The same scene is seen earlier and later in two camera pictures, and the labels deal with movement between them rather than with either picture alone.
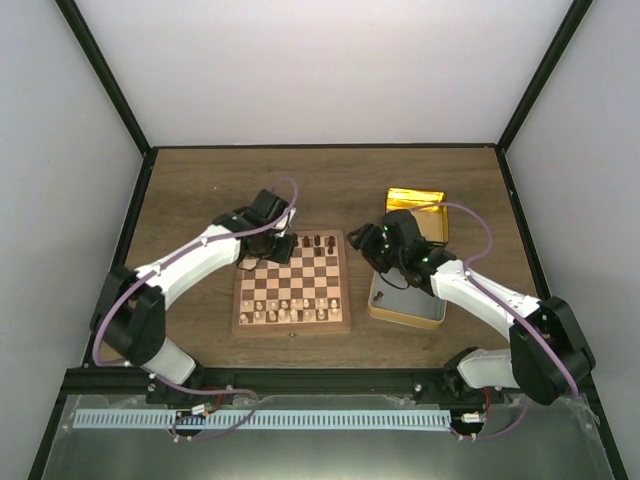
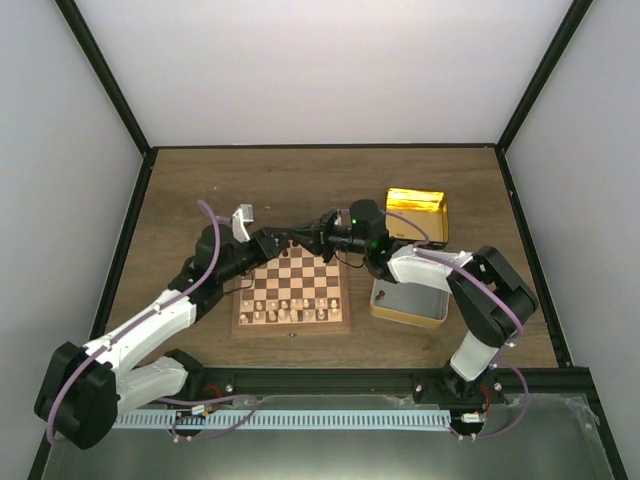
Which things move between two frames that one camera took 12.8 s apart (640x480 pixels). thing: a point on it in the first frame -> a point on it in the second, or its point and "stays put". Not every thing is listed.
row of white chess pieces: [294, 310] stays put
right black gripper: [365, 243] -> [318, 232]
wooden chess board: [308, 295] stays put
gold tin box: [392, 299] stays put
